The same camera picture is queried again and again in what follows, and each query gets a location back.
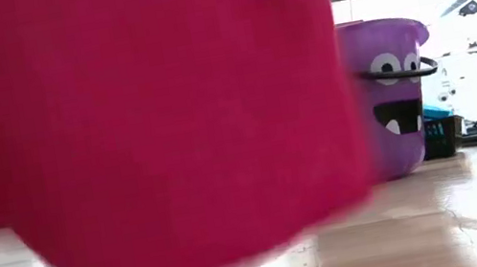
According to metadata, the purple plastic bucket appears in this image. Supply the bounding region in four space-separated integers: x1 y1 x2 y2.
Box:
334 8 457 187

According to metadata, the grey ceiling-hung device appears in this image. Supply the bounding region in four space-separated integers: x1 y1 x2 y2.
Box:
457 0 477 19

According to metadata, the small black plastic basket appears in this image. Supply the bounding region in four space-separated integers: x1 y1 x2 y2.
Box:
418 112 471 162

